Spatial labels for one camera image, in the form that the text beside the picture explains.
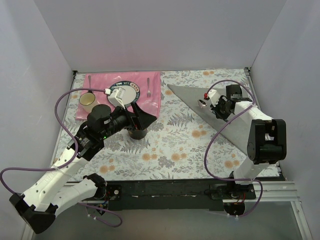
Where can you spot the white plate patterned rim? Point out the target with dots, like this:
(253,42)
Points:
(132,92)

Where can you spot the cream enamel mug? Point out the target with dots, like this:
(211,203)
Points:
(88,101)

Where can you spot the silver spoon on placemat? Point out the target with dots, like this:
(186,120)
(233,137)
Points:
(89,83)

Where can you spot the silver fork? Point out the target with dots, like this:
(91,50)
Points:
(148,88)

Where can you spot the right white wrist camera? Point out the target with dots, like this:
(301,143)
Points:
(212,97)

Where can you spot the pink placemat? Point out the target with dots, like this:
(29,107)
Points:
(149,105)

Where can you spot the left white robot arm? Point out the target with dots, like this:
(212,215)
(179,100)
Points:
(39,205)

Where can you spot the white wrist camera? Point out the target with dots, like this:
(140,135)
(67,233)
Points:
(212,97)
(115,96)

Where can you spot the floral tablecloth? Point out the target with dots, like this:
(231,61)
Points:
(179,145)

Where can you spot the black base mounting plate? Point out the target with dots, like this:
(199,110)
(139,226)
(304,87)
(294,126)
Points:
(172,194)

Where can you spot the aluminium frame rail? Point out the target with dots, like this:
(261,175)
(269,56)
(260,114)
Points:
(275,214)

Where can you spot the dark jar red lid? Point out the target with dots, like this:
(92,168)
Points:
(137,134)

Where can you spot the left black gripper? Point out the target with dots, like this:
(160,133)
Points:
(133,119)

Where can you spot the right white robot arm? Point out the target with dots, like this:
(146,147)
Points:
(266,137)

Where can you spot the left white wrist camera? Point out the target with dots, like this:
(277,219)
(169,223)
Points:
(115,96)

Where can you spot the spoon with green handle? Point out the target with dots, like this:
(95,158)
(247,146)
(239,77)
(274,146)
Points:
(202,103)

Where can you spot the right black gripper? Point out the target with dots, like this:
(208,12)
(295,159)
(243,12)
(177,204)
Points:
(216,107)

